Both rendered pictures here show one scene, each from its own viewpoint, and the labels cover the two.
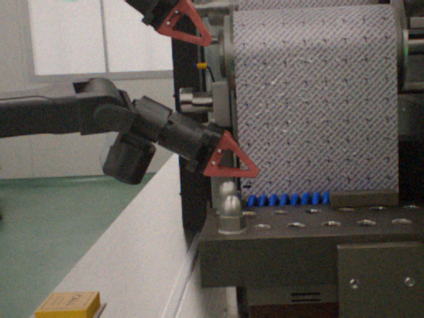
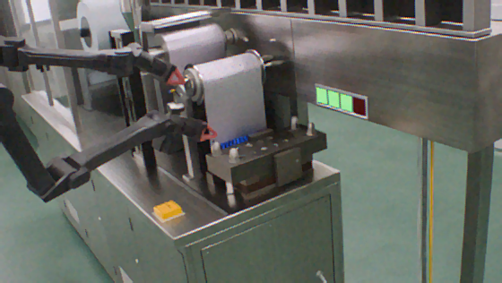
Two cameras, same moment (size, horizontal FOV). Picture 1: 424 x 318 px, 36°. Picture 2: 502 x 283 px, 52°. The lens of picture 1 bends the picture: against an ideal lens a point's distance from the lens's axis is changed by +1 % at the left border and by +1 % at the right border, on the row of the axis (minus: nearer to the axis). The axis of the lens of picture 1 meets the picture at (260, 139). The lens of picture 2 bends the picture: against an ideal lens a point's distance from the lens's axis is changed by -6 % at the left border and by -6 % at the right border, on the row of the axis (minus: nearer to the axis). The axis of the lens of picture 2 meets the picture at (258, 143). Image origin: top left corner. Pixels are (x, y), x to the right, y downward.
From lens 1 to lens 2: 114 cm
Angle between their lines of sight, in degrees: 34
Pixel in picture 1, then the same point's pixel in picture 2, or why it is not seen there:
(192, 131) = (193, 124)
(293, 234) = (258, 156)
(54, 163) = not seen: outside the picture
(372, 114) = (255, 100)
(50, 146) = not seen: outside the picture
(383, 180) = (261, 125)
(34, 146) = not seen: outside the picture
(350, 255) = (280, 158)
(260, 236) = (248, 159)
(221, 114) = (189, 112)
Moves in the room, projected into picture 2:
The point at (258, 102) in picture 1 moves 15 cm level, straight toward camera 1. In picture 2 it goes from (213, 105) to (238, 114)
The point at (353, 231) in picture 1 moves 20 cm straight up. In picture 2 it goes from (275, 150) to (270, 91)
